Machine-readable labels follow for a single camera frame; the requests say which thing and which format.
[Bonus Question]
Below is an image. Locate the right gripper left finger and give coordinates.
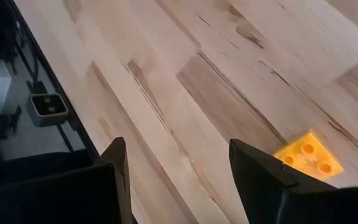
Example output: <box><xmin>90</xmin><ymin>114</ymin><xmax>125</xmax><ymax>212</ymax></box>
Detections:
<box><xmin>57</xmin><ymin>136</ymin><xmax>133</xmax><ymax>224</ymax></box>

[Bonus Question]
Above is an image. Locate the small stereo camera box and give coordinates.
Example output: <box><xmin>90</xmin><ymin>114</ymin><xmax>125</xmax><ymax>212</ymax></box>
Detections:
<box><xmin>25</xmin><ymin>92</ymin><xmax>70</xmax><ymax>128</ymax></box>

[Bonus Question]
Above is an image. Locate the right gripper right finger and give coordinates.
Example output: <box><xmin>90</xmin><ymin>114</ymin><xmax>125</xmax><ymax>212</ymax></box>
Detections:
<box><xmin>228</xmin><ymin>139</ymin><xmax>335</xmax><ymax>224</ymax></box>

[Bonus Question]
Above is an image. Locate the yellow toy block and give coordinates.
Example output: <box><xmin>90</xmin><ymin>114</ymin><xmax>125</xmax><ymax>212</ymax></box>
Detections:
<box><xmin>273</xmin><ymin>131</ymin><xmax>345</xmax><ymax>181</ymax></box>

